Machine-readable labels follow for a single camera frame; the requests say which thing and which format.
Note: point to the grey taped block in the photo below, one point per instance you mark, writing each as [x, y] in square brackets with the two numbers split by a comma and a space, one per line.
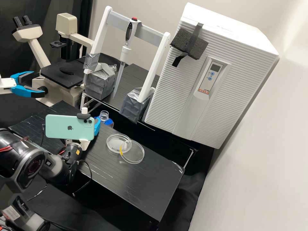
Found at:
[131, 106]
[99, 80]

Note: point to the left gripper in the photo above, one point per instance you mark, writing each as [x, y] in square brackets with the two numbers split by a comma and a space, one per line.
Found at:
[6, 84]

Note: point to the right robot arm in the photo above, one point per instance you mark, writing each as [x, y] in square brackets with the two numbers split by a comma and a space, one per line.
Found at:
[29, 158]

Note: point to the incubator door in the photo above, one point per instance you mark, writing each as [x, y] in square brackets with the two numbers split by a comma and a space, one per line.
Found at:
[183, 96]

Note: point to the black platform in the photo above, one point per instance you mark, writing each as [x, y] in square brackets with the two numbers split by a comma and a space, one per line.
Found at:
[131, 79]
[134, 178]
[36, 120]

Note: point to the petri dish lid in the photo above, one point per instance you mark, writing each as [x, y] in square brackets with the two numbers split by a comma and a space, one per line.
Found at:
[134, 154]

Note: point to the right wrist camera phone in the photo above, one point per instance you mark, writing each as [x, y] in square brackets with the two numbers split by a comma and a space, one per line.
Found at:
[67, 128]

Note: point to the white pipette stand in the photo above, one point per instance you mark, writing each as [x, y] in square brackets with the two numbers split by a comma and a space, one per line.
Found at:
[149, 33]

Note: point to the cream microscope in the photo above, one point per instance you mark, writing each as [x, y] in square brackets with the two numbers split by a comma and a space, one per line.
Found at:
[60, 79]

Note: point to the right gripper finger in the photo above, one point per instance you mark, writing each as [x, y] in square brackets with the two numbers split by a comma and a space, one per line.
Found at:
[97, 127]

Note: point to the pipette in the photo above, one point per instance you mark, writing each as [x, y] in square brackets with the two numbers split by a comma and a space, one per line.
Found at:
[126, 51]

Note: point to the white incubator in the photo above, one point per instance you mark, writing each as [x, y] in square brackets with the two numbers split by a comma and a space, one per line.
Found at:
[226, 18]

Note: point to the blue bottle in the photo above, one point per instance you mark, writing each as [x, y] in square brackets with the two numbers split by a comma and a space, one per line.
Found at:
[107, 122]

